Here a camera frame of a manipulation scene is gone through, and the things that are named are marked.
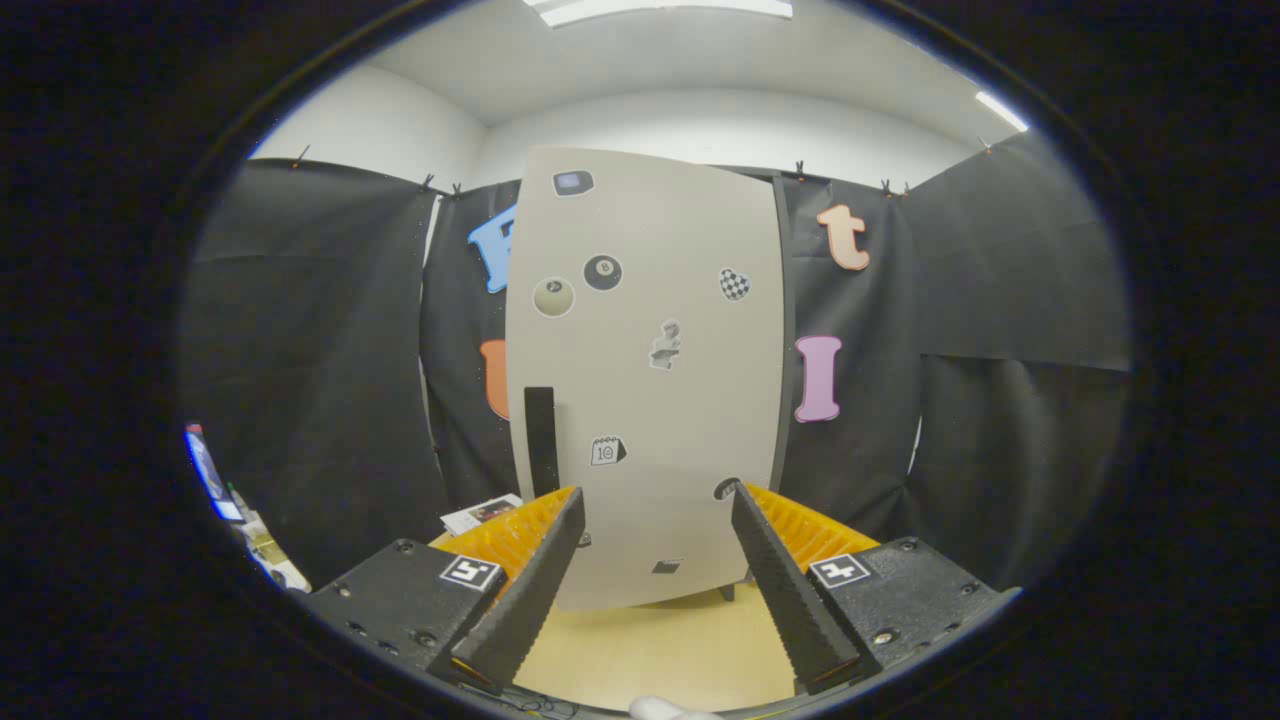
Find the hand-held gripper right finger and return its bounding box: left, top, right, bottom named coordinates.
left=730, top=480, right=1024, bottom=697

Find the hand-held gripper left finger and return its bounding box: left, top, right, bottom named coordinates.
left=300, top=486, right=588, bottom=695

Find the beige shoe cabinet door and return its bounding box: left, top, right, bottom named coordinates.
left=504, top=147, right=792, bottom=614

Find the grey shoe cabinet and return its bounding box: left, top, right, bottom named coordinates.
left=715, top=164, right=800, bottom=604

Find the white book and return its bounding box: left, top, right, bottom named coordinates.
left=440, top=492, right=524, bottom=538

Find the black backdrop cloth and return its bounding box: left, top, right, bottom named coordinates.
left=180, top=128, right=1132, bottom=593

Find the colourful clutter pile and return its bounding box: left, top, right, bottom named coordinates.
left=183, top=421, right=312, bottom=594

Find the small ceiling light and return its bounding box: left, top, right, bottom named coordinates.
left=974, top=89, right=1032, bottom=134

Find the long ceiling light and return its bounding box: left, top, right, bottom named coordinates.
left=524, top=0, right=795, bottom=29

